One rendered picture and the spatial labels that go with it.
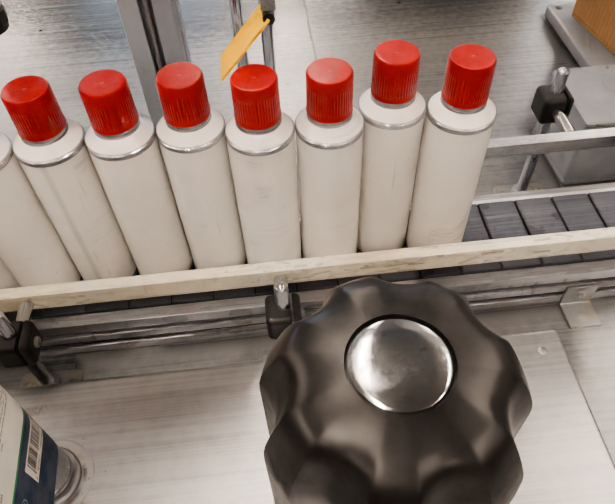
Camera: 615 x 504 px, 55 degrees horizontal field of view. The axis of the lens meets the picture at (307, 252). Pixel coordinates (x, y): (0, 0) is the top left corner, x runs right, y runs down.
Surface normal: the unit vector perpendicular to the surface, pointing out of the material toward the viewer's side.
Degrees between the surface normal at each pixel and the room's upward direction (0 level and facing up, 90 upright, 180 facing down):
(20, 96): 2
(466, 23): 0
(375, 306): 10
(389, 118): 45
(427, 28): 0
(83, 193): 90
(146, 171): 90
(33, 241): 90
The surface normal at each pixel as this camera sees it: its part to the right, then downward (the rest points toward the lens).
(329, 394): -0.18, -0.56
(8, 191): 0.73, 0.51
